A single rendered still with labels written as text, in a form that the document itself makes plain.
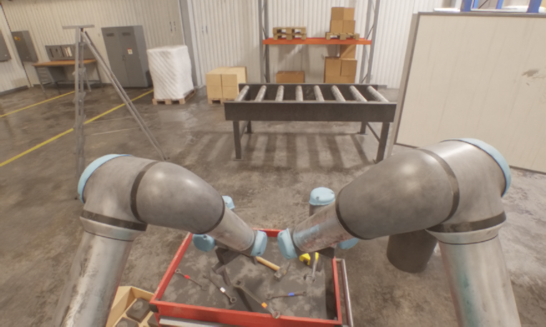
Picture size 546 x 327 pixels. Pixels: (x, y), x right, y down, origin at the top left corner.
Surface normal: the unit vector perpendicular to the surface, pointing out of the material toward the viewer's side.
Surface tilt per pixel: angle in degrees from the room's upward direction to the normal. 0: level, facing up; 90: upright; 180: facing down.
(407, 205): 74
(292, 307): 0
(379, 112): 90
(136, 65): 90
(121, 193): 59
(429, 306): 0
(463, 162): 30
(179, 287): 0
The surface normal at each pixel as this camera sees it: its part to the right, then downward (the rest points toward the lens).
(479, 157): 0.18, -0.55
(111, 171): -0.17, -0.57
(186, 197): 0.61, -0.13
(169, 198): 0.41, -0.05
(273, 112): -0.07, 0.45
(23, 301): -0.01, -0.89
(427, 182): -0.11, -0.30
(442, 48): -0.52, 0.40
